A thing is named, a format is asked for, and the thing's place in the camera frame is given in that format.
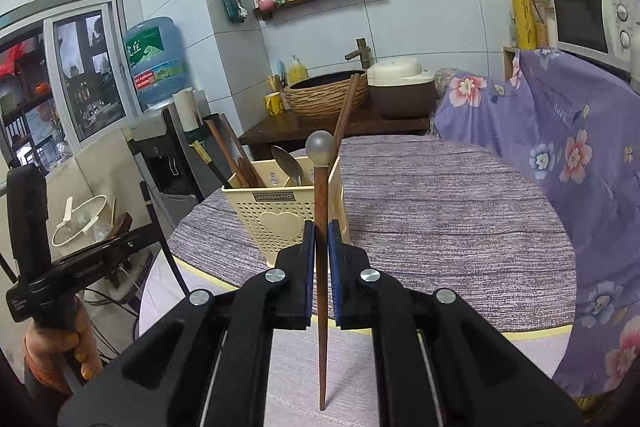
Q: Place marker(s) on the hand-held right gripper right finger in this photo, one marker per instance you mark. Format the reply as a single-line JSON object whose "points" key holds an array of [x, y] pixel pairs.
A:
{"points": [[334, 277]]}

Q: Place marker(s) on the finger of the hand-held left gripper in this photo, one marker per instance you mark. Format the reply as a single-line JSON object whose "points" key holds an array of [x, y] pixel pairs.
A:
{"points": [[145, 239]]}

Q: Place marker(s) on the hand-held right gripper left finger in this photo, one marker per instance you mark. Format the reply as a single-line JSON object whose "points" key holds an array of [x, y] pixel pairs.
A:
{"points": [[309, 277]]}

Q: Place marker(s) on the cream perforated plastic utensil holder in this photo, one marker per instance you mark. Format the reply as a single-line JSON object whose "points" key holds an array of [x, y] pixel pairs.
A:
{"points": [[260, 217]]}

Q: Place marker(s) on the brown wooden chopstick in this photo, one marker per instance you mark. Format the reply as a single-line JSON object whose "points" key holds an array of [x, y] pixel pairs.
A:
{"points": [[222, 147], [347, 107], [322, 357]]}

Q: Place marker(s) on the person's left hand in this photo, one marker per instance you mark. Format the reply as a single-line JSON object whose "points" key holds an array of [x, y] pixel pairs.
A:
{"points": [[55, 352]]}

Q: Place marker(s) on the dark wooden stool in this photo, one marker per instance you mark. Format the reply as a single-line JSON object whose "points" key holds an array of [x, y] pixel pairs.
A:
{"points": [[122, 223]]}

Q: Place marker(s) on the grey water dispenser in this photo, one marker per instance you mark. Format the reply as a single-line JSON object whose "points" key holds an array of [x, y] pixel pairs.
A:
{"points": [[160, 167]]}

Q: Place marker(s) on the black chopstick with gold band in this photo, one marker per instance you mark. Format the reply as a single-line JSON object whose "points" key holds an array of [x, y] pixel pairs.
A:
{"points": [[210, 164]]}

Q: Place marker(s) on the cream paper roll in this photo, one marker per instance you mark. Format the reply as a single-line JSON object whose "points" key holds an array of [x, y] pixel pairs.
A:
{"points": [[186, 109]]}

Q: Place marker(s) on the dark wooden vanity cabinet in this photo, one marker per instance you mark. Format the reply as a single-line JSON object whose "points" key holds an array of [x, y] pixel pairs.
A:
{"points": [[280, 132]]}

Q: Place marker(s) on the window with pictures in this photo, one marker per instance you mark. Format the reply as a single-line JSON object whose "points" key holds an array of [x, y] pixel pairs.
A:
{"points": [[85, 82]]}

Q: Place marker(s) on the yellow cup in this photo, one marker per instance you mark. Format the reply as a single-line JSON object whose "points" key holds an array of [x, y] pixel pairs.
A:
{"points": [[274, 103]]}

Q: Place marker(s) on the woven-look round basin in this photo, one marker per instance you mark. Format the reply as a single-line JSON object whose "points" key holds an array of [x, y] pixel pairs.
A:
{"points": [[320, 99]]}

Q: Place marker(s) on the blue water jug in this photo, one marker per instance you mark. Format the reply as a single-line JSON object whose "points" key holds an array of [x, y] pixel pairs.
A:
{"points": [[157, 62]]}

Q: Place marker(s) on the white and brown rice cooker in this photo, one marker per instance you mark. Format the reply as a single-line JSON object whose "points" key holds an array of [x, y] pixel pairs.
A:
{"points": [[400, 87]]}

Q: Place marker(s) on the yellow soap pump bottle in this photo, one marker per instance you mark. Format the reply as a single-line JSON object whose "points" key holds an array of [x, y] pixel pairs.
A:
{"points": [[297, 71]]}

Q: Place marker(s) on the blue toothbrush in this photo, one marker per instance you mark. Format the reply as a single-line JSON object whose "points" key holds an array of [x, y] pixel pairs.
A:
{"points": [[281, 72]]}

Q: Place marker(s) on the bronze basin faucet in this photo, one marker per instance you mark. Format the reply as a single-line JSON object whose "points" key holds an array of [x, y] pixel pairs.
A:
{"points": [[361, 54]]}

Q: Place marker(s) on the green foil packet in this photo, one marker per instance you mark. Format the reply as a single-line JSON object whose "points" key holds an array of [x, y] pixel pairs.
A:
{"points": [[232, 4]]}

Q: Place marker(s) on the small pink bowl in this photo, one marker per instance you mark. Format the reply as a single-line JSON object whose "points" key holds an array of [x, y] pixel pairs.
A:
{"points": [[265, 4]]}

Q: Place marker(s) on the small wooden box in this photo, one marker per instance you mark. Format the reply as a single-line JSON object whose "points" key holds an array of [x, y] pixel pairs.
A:
{"points": [[509, 63]]}

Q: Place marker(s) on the purple floral cloth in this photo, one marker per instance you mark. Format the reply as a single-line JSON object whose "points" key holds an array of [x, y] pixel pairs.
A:
{"points": [[575, 132]]}

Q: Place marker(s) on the yellow patterned roll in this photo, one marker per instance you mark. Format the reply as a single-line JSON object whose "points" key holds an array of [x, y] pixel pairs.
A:
{"points": [[522, 12]]}

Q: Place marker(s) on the white microwave oven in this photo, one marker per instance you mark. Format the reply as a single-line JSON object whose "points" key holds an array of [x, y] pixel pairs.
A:
{"points": [[585, 22]]}

